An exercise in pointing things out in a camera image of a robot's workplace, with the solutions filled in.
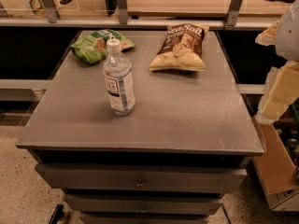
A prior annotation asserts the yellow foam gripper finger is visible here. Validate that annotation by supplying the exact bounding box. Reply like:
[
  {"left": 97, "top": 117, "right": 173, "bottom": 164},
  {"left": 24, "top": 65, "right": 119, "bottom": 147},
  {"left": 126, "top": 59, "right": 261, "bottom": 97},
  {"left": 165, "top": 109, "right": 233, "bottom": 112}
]
[
  {"left": 255, "top": 61, "right": 299, "bottom": 125},
  {"left": 255, "top": 21, "right": 278, "bottom": 46}
]

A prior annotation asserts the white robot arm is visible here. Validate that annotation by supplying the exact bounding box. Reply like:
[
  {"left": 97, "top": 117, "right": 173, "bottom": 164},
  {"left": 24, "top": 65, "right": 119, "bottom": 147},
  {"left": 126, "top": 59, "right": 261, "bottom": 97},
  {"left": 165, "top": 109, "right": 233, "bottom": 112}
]
[{"left": 255, "top": 0, "right": 299, "bottom": 124}]

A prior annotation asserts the brown sea salt chip bag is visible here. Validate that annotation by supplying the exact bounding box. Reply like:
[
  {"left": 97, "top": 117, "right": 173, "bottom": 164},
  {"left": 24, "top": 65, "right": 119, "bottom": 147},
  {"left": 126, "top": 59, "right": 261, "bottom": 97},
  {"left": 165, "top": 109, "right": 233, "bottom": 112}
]
[{"left": 149, "top": 23, "right": 209, "bottom": 72}]

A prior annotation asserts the clear plastic water bottle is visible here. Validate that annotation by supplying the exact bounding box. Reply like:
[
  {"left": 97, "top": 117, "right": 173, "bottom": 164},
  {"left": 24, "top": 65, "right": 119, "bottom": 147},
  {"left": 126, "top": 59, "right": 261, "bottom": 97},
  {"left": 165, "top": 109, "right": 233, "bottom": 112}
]
[{"left": 103, "top": 38, "right": 135, "bottom": 115}]

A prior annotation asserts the green rice chip bag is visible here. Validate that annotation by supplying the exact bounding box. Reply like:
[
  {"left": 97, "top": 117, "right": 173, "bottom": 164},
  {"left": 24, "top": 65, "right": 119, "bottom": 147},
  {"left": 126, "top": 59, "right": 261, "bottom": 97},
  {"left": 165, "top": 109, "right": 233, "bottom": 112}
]
[{"left": 71, "top": 29, "right": 135, "bottom": 64}]

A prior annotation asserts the cardboard box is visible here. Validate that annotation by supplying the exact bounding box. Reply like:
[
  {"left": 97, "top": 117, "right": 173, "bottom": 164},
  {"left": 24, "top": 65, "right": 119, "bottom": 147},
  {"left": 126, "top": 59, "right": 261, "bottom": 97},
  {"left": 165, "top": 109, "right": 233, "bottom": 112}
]
[{"left": 252, "top": 119, "right": 299, "bottom": 212}]

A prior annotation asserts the grey drawer cabinet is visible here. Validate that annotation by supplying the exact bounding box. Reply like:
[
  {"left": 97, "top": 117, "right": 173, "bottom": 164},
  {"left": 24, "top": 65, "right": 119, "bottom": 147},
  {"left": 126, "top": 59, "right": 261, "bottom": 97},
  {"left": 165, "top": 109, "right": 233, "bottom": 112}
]
[{"left": 17, "top": 31, "right": 263, "bottom": 224}]

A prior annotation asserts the wooden shelf with metal brackets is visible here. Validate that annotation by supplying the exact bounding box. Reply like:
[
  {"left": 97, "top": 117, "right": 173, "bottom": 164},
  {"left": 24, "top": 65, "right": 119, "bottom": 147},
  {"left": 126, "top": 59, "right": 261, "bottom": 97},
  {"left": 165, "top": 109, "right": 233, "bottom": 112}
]
[{"left": 0, "top": 0, "right": 291, "bottom": 28}]

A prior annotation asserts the middle grey drawer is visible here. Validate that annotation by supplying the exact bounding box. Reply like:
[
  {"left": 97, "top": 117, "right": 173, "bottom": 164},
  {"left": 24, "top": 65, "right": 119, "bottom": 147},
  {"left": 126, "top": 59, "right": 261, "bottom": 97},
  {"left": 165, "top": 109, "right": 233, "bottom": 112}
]
[{"left": 64, "top": 194, "right": 221, "bottom": 216}]

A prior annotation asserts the grey drawer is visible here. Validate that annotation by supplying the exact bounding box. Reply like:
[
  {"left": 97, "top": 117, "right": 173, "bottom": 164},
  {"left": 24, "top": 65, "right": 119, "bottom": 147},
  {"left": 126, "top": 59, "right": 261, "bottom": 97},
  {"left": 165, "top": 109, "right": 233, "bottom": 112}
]
[
  {"left": 64, "top": 194, "right": 221, "bottom": 216},
  {"left": 36, "top": 163, "right": 247, "bottom": 194}
]

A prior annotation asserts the top grey drawer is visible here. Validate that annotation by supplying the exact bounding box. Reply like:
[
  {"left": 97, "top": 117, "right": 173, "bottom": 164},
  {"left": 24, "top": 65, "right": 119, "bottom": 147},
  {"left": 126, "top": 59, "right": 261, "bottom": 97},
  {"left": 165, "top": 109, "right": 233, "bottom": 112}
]
[{"left": 36, "top": 163, "right": 247, "bottom": 194}]

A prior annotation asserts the colourful package behind glass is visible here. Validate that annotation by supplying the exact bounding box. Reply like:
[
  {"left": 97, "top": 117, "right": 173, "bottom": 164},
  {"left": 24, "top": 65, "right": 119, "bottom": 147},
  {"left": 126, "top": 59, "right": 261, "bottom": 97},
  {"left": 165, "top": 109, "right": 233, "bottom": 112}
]
[{"left": 0, "top": 0, "right": 45, "bottom": 18}]

